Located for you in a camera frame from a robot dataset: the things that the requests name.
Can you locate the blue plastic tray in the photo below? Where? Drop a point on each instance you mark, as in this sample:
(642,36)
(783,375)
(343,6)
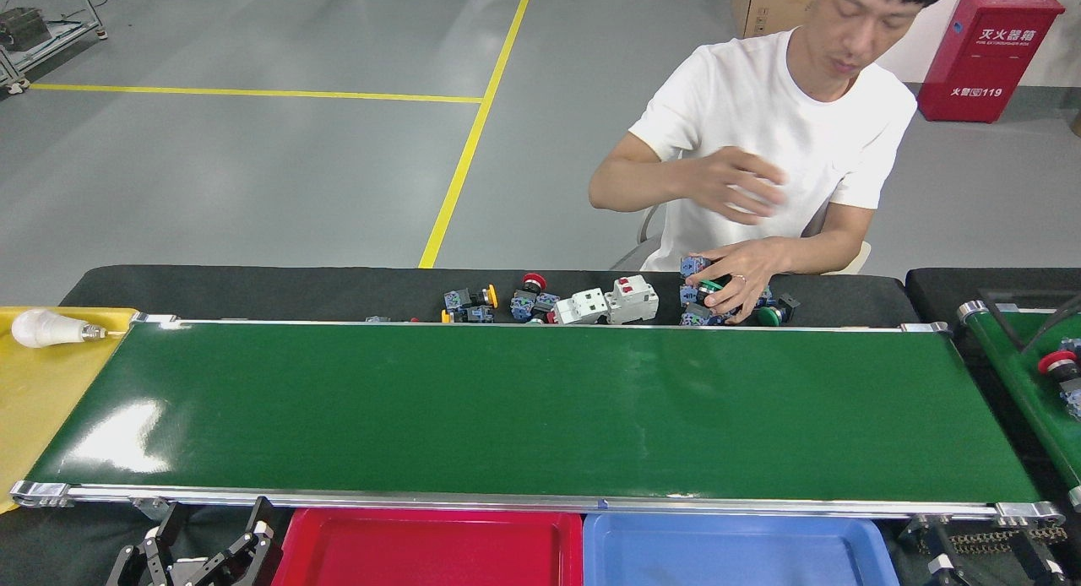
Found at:
(735,556)

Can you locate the red plastic tray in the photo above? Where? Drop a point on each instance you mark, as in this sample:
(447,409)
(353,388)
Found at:
(422,552)

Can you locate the yellow plastic tray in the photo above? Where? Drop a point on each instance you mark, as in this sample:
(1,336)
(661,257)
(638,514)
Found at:
(42,400)

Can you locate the red push button switch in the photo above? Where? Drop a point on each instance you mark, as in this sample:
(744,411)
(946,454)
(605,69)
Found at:
(692,268)
(1056,362)

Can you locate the person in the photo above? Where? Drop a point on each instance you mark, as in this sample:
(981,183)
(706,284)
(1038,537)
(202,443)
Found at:
(743,105)

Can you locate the red fire extinguisher box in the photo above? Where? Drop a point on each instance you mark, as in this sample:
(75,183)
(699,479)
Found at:
(980,62)

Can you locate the yellow push button switch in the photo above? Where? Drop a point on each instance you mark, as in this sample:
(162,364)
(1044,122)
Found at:
(460,299)

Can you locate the yellow mushroom button switch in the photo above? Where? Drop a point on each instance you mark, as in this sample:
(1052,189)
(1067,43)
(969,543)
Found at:
(477,314)

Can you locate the narrow green conveyor belt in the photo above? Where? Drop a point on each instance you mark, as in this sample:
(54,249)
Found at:
(1013,375)

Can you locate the person's left hand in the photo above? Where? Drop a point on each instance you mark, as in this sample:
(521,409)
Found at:
(752,265)

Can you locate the long black table cover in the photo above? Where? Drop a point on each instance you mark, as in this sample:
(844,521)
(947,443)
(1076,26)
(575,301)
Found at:
(253,295)

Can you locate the person's right forearm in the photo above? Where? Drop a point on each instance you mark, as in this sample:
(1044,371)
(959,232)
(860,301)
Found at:
(642,193)

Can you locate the dark metal box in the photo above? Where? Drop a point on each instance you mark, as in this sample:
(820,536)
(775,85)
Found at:
(21,29)

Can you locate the white breaker with red levers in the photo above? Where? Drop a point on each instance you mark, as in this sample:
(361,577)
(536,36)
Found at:
(633,303)

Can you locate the white light bulb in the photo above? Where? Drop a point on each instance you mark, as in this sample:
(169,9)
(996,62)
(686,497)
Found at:
(42,328)

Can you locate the person's right hand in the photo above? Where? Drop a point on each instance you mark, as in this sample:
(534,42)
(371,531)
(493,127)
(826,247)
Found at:
(735,181)

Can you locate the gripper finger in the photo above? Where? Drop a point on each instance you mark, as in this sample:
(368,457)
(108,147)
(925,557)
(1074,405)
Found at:
(241,565)
(143,565)
(1037,569)
(933,556)

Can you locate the green push button switch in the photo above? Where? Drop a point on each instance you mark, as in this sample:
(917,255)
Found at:
(709,285)
(768,316)
(1072,346)

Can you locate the person's left forearm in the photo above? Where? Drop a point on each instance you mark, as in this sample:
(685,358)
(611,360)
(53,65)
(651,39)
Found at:
(823,250)

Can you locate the aluminium frame rack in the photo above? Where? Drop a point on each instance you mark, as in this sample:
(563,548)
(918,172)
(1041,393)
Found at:
(67,37)

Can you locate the cardboard box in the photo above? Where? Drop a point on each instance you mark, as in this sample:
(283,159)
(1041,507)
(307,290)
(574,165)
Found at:
(768,3)

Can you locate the plain white circuit breaker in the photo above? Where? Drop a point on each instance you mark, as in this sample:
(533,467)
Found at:
(581,307)

